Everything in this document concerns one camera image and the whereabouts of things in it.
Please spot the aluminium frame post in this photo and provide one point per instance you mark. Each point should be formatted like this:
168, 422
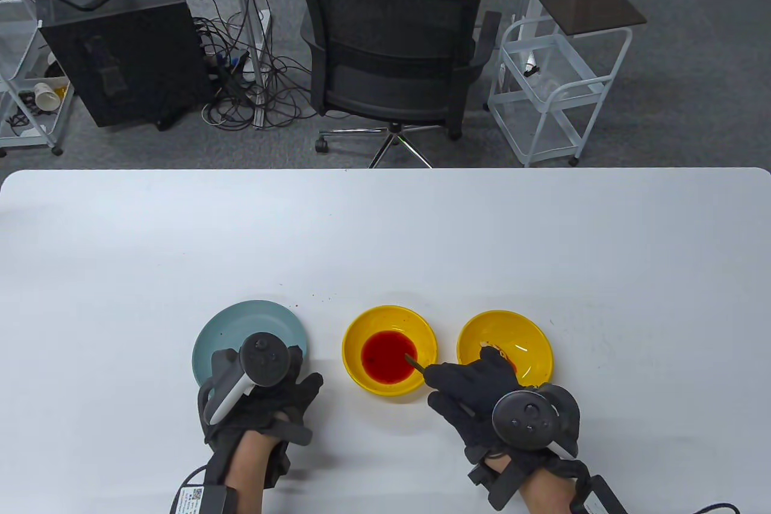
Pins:
250, 26

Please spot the person's left thumb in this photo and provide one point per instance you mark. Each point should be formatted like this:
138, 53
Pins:
311, 390

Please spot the person's right forearm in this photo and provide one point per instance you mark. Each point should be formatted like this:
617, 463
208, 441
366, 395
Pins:
542, 487

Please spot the yellow bowl with food scraps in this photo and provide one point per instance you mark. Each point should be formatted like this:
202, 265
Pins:
524, 339

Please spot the black wrist camera with label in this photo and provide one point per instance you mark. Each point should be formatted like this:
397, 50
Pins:
196, 496

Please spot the red sauce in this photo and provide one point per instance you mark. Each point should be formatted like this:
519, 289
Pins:
385, 357

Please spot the black computer tower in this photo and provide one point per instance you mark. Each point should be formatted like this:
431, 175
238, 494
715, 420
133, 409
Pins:
126, 62

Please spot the teal round plate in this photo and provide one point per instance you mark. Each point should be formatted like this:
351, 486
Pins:
241, 324

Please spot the white paper cup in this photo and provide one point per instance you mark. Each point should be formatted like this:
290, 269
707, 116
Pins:
46, 96

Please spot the person's right thumb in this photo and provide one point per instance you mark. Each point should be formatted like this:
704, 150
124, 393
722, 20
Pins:
449, 411

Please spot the yellow bowl with red sauce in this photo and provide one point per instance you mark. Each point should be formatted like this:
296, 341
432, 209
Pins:
361, 321

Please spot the person's right hand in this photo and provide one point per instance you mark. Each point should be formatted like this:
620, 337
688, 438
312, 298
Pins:
476, 393

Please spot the black mesh office chair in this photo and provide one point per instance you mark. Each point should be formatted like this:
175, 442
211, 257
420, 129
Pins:
391, 50

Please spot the person's left forearm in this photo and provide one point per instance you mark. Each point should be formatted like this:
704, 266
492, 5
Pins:
250, 472

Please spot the person's left hand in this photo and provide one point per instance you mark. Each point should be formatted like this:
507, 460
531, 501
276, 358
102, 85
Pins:
265, 411

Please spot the black power strip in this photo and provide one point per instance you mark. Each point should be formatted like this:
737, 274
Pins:
232, 71

